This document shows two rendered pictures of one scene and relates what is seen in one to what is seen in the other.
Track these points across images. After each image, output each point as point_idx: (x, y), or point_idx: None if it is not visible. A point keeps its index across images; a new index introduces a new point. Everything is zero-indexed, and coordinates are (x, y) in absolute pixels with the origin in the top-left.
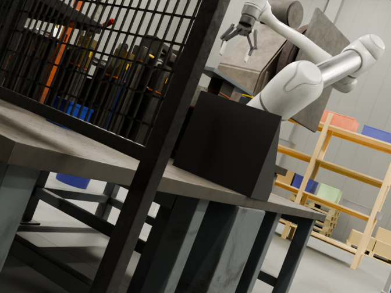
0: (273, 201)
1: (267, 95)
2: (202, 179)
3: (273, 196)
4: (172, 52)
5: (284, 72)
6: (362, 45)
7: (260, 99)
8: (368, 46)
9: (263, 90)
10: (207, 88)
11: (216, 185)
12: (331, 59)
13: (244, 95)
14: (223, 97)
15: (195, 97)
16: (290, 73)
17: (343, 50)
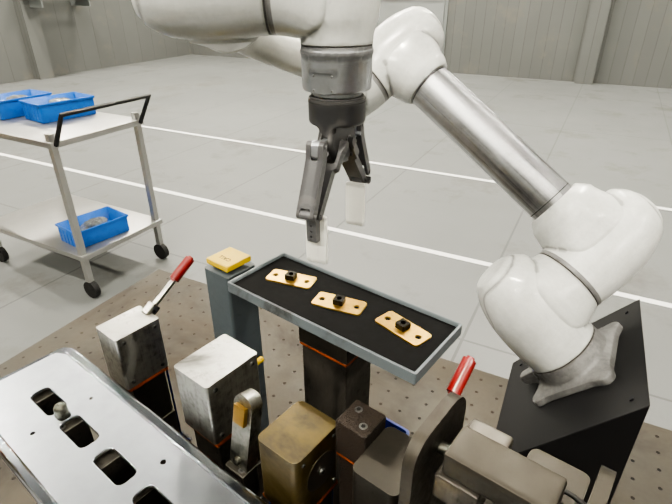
0: (437, 363)
1: (618, 288)
2: (647, 468)
3: (213, 338)
4: (436, 433)
5: (653, 243)
6: (439, 47)
7: (599, 300)
8: (442, 44)
9: (605, 285)
10: (253, 357)
11: (653, 449)
12: (505, 127)
13: (234, 267)
14: (646, 368)
15: (231, 409)
16: (659, 238)
17: (427, 70)
